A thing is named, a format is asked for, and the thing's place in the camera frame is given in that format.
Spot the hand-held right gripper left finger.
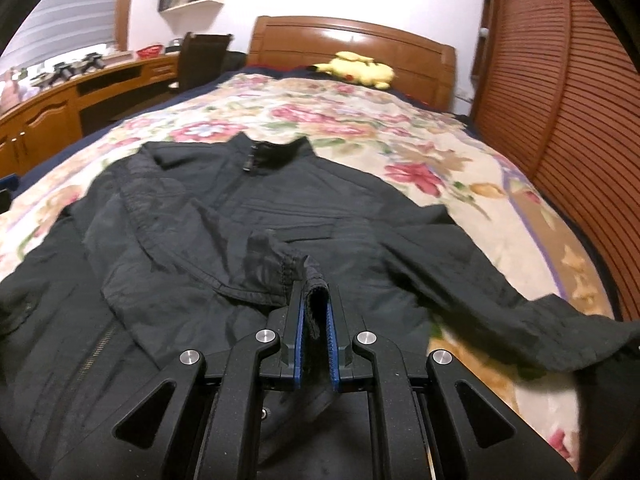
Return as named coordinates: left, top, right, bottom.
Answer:
left=65, top=281, right=308, bottom=480

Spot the slatted wooden wardrobe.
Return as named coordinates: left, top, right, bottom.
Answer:
left=470, top=0, right=640, bottom=322

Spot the wooden desk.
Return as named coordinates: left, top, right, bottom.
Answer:
left=0, top=52, right=183, bottom=181

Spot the dark desk clutter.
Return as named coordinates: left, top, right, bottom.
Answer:
left=30, top=52, right=108, bottom=86

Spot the floral blanket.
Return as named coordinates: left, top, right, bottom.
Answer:
left=0, top=72, right=617, bottom=472

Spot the yellow plush toy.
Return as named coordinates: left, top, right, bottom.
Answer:
left=307, top=51, right=396, bottom=91

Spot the wooden bed headboard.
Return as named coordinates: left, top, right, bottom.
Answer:
left=247, top=15, right=458, bottom=111

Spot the black jacket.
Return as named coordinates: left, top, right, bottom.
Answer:
left=0, top=132, right=640, bottom=480

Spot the window blind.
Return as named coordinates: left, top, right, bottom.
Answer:
left=0, top=0, right=126, bottom=63

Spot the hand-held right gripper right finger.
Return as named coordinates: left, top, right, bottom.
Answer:
left=326, top=285, right=582, bottom=480

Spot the wooden window frame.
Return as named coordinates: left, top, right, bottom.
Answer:
left=114, top=0, right=139, bottom=54

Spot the dark chair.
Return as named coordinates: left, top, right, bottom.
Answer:
left=175, top=32, right=235, bottom=93

